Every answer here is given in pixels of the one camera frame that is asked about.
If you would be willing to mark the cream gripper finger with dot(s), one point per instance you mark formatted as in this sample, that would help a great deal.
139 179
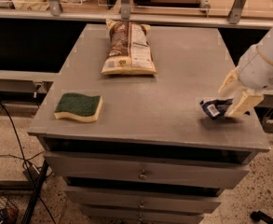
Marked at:
242 102
231 85

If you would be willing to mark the blue rxbar blueberry wrapper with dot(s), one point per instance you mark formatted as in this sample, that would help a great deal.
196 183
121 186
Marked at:
215 108

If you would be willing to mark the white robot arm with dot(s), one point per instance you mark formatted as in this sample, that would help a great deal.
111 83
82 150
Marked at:
253 75

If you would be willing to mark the green and yellow sponge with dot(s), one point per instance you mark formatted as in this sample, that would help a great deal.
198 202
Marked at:
78 107

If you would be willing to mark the top grey drawer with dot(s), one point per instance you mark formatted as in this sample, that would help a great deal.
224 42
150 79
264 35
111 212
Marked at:
203 174

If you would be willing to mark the grey drawer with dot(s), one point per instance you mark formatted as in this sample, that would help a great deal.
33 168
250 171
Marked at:
92 211
203 174
142 200

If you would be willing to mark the brown and yellow chip bag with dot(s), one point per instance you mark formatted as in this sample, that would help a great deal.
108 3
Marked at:
130 53

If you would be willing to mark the middle grey drawer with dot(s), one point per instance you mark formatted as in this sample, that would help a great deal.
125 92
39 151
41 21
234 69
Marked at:
142 200

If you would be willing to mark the grey drawer cabinet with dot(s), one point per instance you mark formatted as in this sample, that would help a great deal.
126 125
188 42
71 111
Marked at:
155 116

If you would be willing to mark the black caster wheel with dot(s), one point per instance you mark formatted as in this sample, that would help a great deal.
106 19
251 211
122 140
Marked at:
259 215

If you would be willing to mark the bottom grey drawer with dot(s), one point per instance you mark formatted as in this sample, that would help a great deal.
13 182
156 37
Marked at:
92 211

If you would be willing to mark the black stand leg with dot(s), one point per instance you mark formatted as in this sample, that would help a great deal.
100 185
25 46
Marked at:
36 178

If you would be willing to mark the grey metal shelf rail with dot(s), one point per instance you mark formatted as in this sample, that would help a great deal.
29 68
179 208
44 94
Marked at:
172 20

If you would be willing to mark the wire basket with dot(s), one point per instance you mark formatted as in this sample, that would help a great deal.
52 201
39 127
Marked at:
8 211

